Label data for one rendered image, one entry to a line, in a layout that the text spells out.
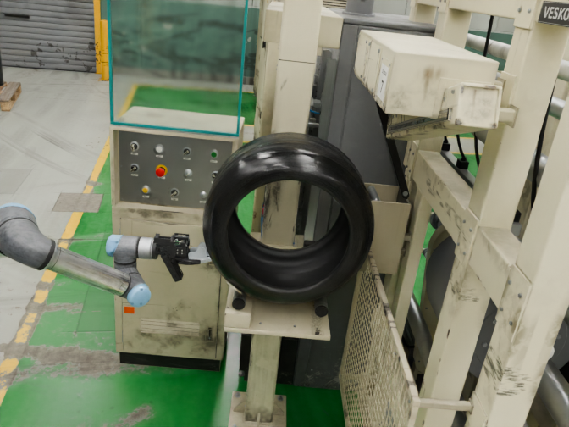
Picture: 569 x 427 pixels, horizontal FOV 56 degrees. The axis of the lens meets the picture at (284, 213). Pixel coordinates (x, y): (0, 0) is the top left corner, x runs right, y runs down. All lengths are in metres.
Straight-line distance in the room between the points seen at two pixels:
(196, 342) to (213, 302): 0.26
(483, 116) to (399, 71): 0.22
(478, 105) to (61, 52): 9.95
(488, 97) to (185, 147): 1.47
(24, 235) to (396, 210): 1.24
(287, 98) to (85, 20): 8.96
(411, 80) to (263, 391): 1.65
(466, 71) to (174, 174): 1.48
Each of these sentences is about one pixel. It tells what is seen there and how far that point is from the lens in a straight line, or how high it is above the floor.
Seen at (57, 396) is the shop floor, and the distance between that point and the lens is 2.87.
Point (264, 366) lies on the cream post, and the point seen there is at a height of 0.35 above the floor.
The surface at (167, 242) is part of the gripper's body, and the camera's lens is 1.83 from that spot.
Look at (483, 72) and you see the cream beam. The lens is 1.35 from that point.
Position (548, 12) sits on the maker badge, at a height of 1.90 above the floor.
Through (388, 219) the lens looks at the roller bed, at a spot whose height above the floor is 1.13.
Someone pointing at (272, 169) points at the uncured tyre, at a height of 1.39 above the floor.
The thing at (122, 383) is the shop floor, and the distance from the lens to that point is 2.88.
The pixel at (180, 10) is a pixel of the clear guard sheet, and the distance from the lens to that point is 2.28.
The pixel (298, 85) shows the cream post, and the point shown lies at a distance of 1.91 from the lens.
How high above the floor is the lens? 1.90
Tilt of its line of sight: 23 degrees down
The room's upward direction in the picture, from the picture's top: 6 degrees clockwise
